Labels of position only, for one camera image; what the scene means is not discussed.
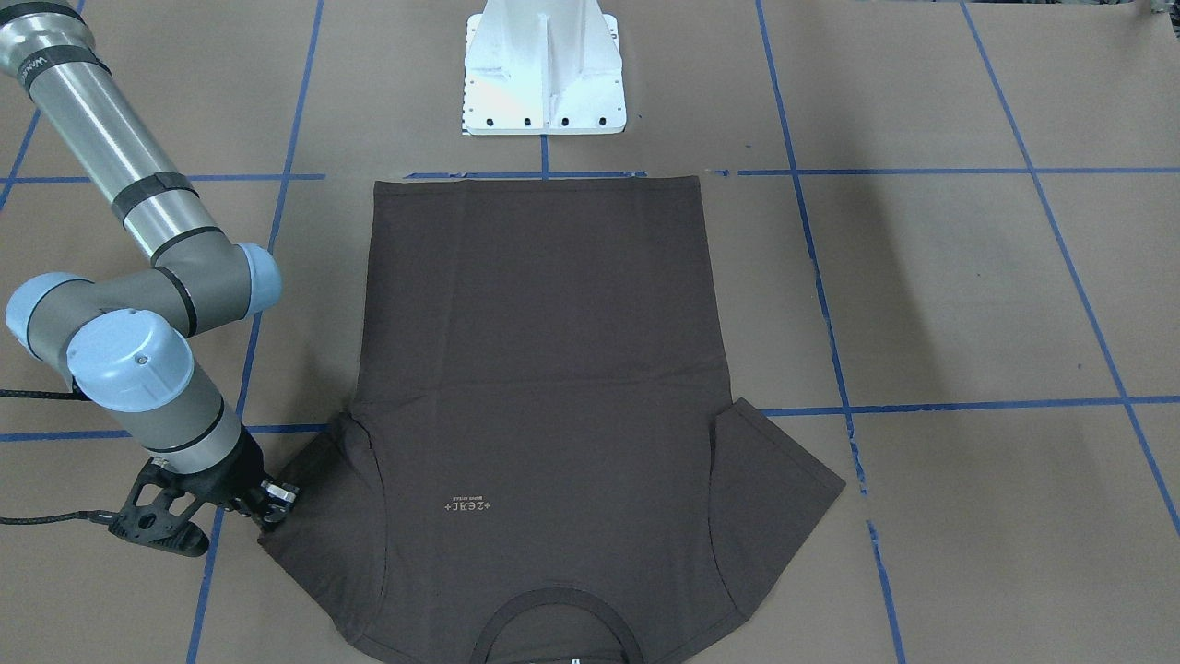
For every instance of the dark brown t-shirt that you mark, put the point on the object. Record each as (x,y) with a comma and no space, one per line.
(543,461)

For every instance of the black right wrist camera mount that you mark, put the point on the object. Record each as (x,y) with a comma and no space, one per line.
(158,513)

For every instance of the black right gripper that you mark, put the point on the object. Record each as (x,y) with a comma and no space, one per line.
(228,477)

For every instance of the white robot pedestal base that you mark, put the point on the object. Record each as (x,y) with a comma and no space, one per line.
(536,68)

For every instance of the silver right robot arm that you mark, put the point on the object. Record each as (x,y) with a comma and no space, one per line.
(125,341)

